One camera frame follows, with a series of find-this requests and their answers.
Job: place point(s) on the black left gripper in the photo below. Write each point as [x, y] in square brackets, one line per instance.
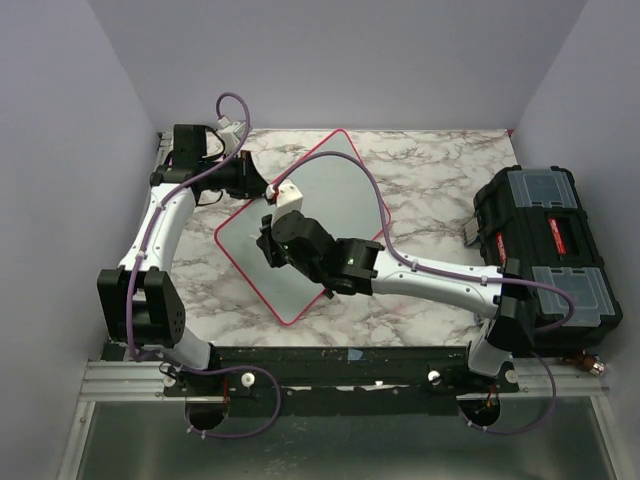
[251, 184]

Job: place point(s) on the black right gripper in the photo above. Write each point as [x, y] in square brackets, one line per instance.
[266, 244]

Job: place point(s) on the pink framed whiteboard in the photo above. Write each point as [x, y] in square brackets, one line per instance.
[336, 193]

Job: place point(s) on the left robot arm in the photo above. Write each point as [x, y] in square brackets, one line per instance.
[140, 303]

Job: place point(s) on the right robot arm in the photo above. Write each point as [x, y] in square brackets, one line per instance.
[410, 280]

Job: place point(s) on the black toolbox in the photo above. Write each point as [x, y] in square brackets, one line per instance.
[534, 215]

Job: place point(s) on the copper connector plug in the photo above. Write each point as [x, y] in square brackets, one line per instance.
[585, 362]

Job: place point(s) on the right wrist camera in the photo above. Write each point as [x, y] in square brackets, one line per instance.
[286, 197]

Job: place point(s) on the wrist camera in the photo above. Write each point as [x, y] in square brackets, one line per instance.
[230, 133]
[286, 197]

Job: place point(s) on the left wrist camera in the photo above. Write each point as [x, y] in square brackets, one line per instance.
[230, 133]

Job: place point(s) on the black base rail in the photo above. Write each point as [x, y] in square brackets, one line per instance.
[337, 381]

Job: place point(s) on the aluminium frame rail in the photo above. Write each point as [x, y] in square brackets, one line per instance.
[115, 377]

